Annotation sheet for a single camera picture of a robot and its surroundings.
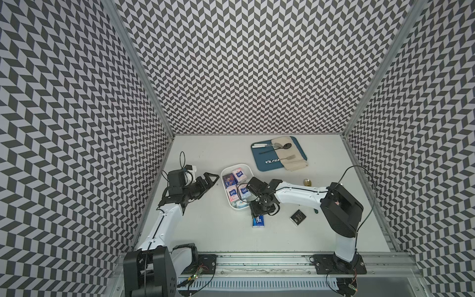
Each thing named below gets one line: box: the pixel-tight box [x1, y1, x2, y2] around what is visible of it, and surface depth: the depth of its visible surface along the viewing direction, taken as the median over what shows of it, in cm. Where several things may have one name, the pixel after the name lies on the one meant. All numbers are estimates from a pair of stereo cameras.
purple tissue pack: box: [222, 173, 239, 189], surface depth 93 cm
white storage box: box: [220, 163, 255, 210], surface depth 93 cm
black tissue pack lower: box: [289, 209, 307, 226], surface depth 86 cm
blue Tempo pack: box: [252, 214, 265, 228], surface depth 84 cm
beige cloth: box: [270, 136, 309, 172], surface depth 110 cm
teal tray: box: [250, 136, 308, 172], surface depth 109 cm
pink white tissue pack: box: [231, 167, 248, 184], surface depth 95 cm
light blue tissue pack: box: [235, 200, 250, 209], surface depth 84 cm
